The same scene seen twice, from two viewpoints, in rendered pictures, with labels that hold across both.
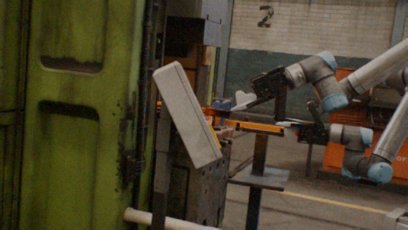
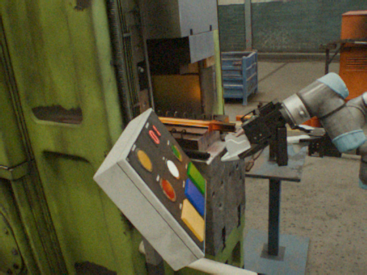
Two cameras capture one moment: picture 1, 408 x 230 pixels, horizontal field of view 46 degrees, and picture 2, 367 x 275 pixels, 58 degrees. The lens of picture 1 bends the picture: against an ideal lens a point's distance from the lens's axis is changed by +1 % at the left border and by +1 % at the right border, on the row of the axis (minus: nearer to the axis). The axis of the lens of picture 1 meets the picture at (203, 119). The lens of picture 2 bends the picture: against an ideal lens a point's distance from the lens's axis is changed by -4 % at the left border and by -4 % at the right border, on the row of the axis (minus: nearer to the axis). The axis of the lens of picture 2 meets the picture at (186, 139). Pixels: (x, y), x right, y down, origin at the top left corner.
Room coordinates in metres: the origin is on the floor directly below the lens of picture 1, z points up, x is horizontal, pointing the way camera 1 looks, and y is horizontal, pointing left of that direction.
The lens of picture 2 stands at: (0.71, -0.15, 1.46)
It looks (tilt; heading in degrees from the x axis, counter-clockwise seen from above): 21 degrees down; 11
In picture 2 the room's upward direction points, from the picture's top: 5 degrees counter-clockwise
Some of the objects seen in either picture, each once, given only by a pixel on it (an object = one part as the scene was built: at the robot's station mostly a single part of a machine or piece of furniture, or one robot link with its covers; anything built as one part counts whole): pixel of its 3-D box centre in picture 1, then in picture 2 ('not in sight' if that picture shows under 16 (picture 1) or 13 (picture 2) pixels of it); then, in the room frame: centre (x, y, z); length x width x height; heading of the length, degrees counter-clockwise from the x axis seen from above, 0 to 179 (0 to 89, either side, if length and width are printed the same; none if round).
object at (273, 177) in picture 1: (257, 175); (275, 160); (2.41, -0.30, 0.65); 0.40 x 0.30 x 0.02; 167
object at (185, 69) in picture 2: (158, 48); (153, 65); (2.09, 0.22, 1.24); 0.30 x 0.07 x 0.06; 70
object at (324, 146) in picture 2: (313, 132); (326, 143); (1.86, -0.43, 0.97); 0.12 x 0.08 x 0.09; 70
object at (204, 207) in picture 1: (157, 171); (175, 179); (2.11, 0.19, 0.69); 0.56 x 0.38 x 0.45; 70
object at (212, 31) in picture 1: (166, 30); (155, 47); (2.06, 0.19, 1.32); 0.42 x 0.20 x 0.10; 70
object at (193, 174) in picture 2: not in sight; (194, 179); (1.54, -0.01, 1.01); 0.07 x 0.05 x 0.07; 5
